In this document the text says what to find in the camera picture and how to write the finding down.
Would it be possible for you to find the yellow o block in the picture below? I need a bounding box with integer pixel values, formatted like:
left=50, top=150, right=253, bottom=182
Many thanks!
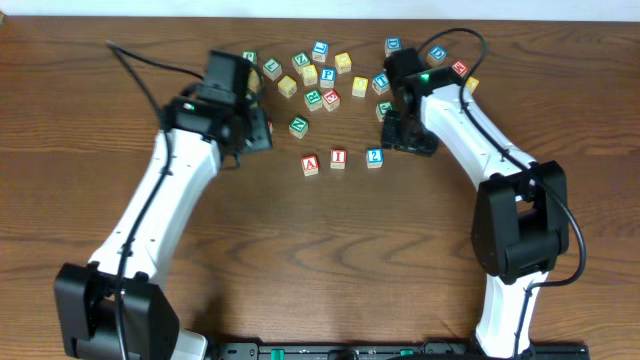
left=334, top=52, right=352, bottom=74
left=352, top=76, right=368, bottom=98

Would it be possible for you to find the red M block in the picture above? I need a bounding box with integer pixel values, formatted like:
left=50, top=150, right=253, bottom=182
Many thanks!
left=451, top=61, right=469, bottom=77

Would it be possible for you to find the blue L block top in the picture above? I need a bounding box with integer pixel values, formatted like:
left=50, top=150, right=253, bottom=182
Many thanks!
left=312, top=41, right=329, bottom=63

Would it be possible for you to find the green j block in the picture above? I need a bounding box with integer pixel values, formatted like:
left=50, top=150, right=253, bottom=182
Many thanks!
left=242, top=50, right=258, bottom=64
left=376, top=101, right=394, bottom=122

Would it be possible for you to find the red E block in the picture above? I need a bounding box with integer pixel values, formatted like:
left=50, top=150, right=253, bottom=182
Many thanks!
left=322, top=89, right=341, bottom=112

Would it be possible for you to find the blue T block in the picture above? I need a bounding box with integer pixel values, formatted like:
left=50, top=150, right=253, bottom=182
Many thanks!
left=372, top=73, right=390, bottom=95

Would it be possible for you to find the green N block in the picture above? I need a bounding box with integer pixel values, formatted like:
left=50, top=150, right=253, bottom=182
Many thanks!
left=289, top=116, right=309, bottom=139

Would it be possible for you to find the blue d block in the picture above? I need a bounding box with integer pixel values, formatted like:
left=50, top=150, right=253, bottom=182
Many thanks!
left=385, top=37, right=402, bottom=57
left=426, top=45, right=447, bottom=67

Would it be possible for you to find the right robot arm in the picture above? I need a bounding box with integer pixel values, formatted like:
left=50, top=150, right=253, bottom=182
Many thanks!
left=381, top=48, right=569, bottom=359

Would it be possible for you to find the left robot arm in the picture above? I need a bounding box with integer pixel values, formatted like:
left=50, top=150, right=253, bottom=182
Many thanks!
left=54, top=44, right=272, bottom=359

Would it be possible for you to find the yellow O block centre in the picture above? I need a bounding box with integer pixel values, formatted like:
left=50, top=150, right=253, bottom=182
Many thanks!
left=352, top=76, right=368, bottom=98

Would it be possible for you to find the red I block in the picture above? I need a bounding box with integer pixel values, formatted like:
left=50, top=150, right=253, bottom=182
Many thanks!
left=330, top=149, right=347, bottom=169

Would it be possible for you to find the green 7 block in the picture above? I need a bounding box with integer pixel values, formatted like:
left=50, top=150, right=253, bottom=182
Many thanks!
left=263, top=58, right=282, bottom=81

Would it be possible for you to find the blue P block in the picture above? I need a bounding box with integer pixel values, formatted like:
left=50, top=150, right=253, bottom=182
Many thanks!
left=319, top=68, right=337, bottom=89

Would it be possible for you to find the blue D block top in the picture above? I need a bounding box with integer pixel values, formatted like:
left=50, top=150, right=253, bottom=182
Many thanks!
left=385, top=37, right=402, bottom=57

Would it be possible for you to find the green Z block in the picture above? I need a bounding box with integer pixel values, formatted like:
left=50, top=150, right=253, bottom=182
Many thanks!
left=292, top=52, right=311, bottom=74

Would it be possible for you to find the yellow block middle left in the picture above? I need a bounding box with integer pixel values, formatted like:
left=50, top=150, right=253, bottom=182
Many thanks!
left=277, top=75, right=297, bottom=98

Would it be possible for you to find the yellow S block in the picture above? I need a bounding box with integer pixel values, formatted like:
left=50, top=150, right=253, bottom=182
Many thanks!
left=301, top=65, right=318, bottom=86

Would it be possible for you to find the yellow K block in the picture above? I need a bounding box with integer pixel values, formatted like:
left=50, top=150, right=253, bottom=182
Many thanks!
left=466, top=77, right=479, bottom=93

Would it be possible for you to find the yellow block upper left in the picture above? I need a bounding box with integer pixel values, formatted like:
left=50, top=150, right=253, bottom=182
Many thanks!
left=248, top=70, right=262, bottom=94

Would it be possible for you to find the blue 2 block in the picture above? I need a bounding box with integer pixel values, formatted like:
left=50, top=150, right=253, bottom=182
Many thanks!
left=366, top=148, right=384, bottom=168

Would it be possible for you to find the yellow O block top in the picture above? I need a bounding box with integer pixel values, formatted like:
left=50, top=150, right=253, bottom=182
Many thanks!
left=334, top=52, right=352, bottom=74

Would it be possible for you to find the blue D block right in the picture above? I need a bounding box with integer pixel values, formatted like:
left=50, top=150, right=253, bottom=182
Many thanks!
left=426, top=45, right=447, bottom=67

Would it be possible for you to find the green J block top left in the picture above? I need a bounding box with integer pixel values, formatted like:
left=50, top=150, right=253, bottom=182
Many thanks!
left=242, top=50, right=258, bottom=64

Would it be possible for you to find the green R block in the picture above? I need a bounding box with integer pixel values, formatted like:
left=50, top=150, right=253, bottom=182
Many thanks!
left=304, top=89, right=323, bottom=112

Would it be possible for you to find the green J block centre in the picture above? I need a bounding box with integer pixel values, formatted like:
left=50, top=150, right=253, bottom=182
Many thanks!
left=376, top=101, right=394, bottom=122

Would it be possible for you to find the red A block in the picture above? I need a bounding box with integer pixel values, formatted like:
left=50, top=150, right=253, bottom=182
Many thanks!
left=301, top=155, right=319, bottom=176

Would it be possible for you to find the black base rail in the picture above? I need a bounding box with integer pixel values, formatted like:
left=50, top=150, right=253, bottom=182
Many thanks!
left=206, top=338, right=591, bottom=360

